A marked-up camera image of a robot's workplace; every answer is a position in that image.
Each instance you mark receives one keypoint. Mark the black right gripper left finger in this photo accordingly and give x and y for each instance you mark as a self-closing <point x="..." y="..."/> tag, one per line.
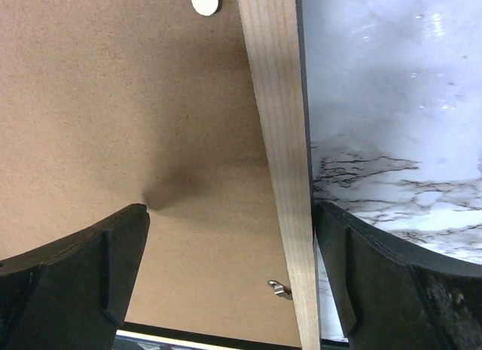
<point x="74" y="293"/>

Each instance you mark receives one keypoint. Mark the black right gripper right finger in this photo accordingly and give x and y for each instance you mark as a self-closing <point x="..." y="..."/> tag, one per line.
<point x="392" y="294"/>

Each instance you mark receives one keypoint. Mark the brown fibreboard backing board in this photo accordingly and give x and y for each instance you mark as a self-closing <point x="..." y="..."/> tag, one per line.
<point x="105" y="103"/>

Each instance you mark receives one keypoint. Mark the light wooden picture frame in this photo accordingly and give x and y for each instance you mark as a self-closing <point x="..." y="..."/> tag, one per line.
<point x="278" y="139"/>

